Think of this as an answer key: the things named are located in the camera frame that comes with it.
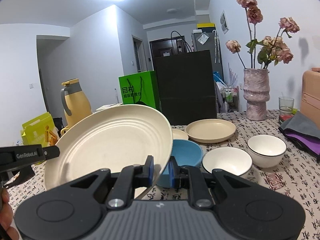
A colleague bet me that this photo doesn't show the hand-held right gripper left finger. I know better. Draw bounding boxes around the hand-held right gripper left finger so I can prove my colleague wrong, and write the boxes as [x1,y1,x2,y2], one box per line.
[60,156,153,209]

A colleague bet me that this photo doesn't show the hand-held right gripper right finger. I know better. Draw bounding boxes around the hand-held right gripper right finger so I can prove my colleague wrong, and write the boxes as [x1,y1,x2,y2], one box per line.
[169,156,263,210]

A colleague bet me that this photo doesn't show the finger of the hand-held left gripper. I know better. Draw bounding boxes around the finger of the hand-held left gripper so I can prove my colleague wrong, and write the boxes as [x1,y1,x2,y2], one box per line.
[41,146,61,161]

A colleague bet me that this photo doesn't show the blue bowl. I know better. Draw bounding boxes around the blue bowl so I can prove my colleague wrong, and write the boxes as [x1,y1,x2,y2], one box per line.
[156,139,203,188]

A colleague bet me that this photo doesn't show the small cream plate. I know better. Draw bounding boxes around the small cream plate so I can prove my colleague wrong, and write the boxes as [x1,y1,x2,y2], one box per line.
[172,129,188,141]

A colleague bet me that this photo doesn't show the large cream ribbed plate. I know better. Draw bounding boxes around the large cream ribbed plate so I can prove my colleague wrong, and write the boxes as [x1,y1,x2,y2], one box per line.
[44,104,173,200]

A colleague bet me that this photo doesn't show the white bowl black rim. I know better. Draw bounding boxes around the white bowl black rim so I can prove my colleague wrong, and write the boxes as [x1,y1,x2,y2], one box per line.
[202,147,253,179]
[247,134,287,168]

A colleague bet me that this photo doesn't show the cream rimmed plate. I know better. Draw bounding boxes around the cream rimmed plate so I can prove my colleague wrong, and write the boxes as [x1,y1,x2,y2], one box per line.
[185,119,236,143]

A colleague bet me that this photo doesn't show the person's left hand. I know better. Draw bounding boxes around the person's left hand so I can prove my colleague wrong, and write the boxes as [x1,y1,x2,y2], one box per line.
[0,187,19,240]

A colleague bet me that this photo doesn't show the yellow-green snack box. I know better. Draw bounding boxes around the yellow-green snack box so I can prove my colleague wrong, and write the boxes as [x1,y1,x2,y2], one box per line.
[20,112,60,165]

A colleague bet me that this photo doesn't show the yellow thermos jug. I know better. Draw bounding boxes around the yellow thermos jug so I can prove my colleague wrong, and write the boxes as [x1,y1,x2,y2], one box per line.
[61,78,92,130]

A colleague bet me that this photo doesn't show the flat white box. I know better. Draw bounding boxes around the flat white box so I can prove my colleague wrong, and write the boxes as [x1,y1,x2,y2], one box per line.
[96,103,123,113]

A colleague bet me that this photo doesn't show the green paper bag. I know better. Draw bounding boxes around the green paper bag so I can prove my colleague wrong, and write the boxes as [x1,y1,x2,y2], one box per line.
[118,70,160,110]

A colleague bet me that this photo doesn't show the black paper bag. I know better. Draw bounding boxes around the black paper bag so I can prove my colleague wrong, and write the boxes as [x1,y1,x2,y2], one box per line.
[154,31,217,125]

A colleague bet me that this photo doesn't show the cluttered storage rack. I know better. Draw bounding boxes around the cluttered storage rack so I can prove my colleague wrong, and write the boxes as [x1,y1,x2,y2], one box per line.
[217,80,240,113]

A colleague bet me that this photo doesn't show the calligraphy print tablecloth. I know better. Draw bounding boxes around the calligraphy print tablecloth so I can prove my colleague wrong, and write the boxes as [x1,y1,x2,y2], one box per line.
[0,109,320,240]

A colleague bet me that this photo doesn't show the pink ceramic vase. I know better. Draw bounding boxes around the pink ceramic vase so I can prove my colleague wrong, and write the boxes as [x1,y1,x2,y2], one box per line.
[243,68,271,121]

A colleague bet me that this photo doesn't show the grey interior door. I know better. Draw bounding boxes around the grey interior door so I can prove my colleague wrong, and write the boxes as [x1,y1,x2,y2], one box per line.
[132,36,143,73]

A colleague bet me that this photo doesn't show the dark entrance door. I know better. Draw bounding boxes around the dark entrance door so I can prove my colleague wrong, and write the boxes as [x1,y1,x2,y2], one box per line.
[149,38,187,72]

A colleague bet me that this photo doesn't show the grey refrigerator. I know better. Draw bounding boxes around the grey refrigerator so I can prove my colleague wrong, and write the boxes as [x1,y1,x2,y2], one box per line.
[191,29,224,83]

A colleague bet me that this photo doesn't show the clear drinking glass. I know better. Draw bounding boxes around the clear drinking glass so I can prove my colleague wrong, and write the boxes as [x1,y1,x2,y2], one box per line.
[279,96,295,117]

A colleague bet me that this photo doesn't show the white folded umbrella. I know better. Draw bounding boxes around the white folded umbrella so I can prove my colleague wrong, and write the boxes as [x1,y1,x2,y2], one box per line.
[212,30,222,63]

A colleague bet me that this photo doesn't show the purple cloth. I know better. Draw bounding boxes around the purple cloth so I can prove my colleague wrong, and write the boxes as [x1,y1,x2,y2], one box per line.
[285,129,320,163]

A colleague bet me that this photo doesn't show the grey cloth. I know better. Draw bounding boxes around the grey cloth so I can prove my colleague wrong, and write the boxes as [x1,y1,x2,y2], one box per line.
[279,111,320,140]

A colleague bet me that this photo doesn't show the pink case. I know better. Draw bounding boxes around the pink case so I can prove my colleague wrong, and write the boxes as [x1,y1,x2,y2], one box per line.
[300,67,320,128]

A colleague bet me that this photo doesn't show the dried pink flowers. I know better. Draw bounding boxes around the dried pink flowers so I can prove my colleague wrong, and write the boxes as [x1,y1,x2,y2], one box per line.
[226,0,300,70]

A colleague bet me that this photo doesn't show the framed wall picture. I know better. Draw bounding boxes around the framed wall picture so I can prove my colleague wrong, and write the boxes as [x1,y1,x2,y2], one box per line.
[220,10,229,34]

